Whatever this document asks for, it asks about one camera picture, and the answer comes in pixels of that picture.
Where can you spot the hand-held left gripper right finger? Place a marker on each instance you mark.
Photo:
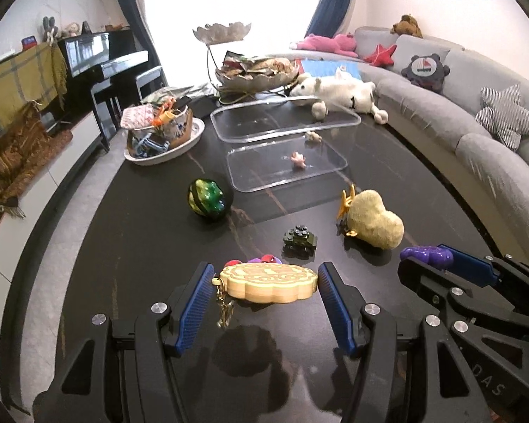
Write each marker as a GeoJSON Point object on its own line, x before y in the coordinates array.
{"type": "Point", "coordinates": [337, 313]}

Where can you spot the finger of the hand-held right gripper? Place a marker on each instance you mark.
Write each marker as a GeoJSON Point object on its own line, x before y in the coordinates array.
{"type": "Point", "coordinates": [467, 262]}
{"type": "Point", "coordinates": [427, 280]}

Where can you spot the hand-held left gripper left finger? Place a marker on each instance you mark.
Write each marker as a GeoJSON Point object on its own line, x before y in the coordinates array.
{"type": "Point", "coordinates": [196, 304]}

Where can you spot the purple grape toy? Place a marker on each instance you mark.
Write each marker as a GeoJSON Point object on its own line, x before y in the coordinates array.
{"type": "Point", "coordinates": [425, 255]}

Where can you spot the large red mask charm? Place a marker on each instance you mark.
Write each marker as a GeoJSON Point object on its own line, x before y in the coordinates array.
{"type": "Point", "coordinates": [233, 263]}

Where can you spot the yellow heart plush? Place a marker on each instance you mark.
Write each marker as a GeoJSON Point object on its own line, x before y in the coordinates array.
{"type": "Point", "coordinates": [374, 220]}

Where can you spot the dark green brick tank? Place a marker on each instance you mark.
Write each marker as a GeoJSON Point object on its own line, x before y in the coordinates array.
{"type": "Point", "coordinates": [299, 240]}

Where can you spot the small red mask charm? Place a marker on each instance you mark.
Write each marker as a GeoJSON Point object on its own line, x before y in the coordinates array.
{"type": "Point", "coordinates": [271, 257]}

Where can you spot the green yellow ball black band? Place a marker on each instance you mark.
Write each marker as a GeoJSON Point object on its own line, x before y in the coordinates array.
{"type": "Point", "coordinates": [209, 198]}

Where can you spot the orange claw hair clip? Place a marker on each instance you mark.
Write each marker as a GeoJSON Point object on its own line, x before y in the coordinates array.
{"type": "Point", "coordinates": [346, 200]}

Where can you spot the small clear plastic tray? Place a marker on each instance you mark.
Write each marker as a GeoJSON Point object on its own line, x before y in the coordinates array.
{"type": "Point", "coordinates": [255, 172]}

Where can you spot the small beige toy figure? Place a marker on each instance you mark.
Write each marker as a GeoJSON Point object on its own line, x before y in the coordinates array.
{"type": "Point", "coordinates": [313, 137]}

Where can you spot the clear plastic lid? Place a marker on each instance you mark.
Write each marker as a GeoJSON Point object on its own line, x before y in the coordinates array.
{"type": "Point", "coordinates": [269, 119]}

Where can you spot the black marble desktop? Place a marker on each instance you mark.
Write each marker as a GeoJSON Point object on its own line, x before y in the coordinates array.
{"type": "Point", "coordinates": [136, 273]}

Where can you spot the grey sofa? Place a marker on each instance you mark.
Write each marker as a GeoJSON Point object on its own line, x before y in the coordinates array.
{"type": "Point", "coordinates": [467, 110]}

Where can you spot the striped star cushion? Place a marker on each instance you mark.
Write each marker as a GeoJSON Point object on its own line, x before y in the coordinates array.
{"type": "Point", "coordinates": [504, 114]}

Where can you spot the blue toy car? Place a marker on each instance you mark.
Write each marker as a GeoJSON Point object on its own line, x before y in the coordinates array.
{"type": "Point", "coordinates": [147, 145]}

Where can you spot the white oval dish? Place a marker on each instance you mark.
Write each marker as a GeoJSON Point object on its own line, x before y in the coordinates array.
{"type": "Point", "coordinates": [194, 134]}

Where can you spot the patterned storage basket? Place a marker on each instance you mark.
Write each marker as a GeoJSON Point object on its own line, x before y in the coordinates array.
{"type": "Point", "coordinates": [176, 127]}

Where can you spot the orange toy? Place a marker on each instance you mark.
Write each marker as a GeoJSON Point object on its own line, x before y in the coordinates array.
{"type": "Point", "coordinates": [165, 112]}

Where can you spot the navy ship wheel cushion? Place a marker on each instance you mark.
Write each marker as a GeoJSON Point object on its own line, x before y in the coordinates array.
{"type": "Point", "coordinates": [425, 70]}

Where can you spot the pink patterned pouch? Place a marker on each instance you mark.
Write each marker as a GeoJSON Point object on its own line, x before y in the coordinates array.
{"type": "Point", "coordinates": [136, 116]}

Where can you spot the white plush animal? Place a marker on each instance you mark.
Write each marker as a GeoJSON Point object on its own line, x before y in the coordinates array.
{"type": "Point", "coordinates": [348, 92]}

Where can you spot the black flat box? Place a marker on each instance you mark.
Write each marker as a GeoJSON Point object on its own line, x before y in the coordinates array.
{"type": "Point", "coordinates": [200, 100]}

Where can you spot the grey foil bag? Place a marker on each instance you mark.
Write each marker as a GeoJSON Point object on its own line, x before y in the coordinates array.
{"type": "Point", "coordinates": [176, 91]}

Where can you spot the red star cushion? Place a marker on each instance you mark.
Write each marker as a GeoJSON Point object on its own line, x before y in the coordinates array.
{"type": "Point", "coordinates": [381, 54]}

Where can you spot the brown fringed cloth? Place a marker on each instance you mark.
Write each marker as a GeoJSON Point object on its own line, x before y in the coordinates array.
{"type": "Point", "coordinates": [22, 150]}

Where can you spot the blue book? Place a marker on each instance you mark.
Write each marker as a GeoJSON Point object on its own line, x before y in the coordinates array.
{"type": "Point", "coordinates": [326, 70]}

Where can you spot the brown teddy bear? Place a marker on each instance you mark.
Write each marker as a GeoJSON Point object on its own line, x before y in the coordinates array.
{"type": "Point", "coordinates": [408, 25]}

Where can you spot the pile of snack packets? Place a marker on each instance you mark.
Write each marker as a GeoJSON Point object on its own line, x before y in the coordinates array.
{"type": "Point", "coordinates": [255, 64]}

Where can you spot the pink plush toy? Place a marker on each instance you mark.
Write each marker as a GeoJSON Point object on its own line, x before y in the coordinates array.
{"type": "Point", "coordinates": [330, 43]}

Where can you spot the black piano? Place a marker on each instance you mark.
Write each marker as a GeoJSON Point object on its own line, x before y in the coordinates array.
{"type": "Point", "coordinates": [92, 53]}

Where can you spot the silver two-tier lotus bowl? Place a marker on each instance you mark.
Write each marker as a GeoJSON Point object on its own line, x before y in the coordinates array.
{"type": "Point", "coordinates": [222, 31]}

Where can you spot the yellow plaid blanket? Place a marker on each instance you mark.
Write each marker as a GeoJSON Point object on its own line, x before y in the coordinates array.
{"type": "Point", "coordinates": [13, 88]}

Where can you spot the blue curtain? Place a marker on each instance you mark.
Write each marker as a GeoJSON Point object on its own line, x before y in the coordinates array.
{"type": "Point", "coordinates": [130, 0]}
{"type": "Point", "coordinates": [335, 0]}

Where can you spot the dark figurine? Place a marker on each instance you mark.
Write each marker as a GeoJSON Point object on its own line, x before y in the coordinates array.
{"type": "Point", "coordinates": [86, 26]}

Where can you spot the beige teddy bear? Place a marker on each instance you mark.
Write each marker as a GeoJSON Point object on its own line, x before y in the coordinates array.
{"type": "Point", "coordinates": [72, 28]}

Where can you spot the red box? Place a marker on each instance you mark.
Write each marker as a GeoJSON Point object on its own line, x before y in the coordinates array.
{"type": "Point", "coordinates": [28, 43]}

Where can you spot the grey rabbit plush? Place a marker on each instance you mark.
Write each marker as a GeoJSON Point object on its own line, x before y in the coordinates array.
{"type": "Point", "coordinates": [49, 30]}

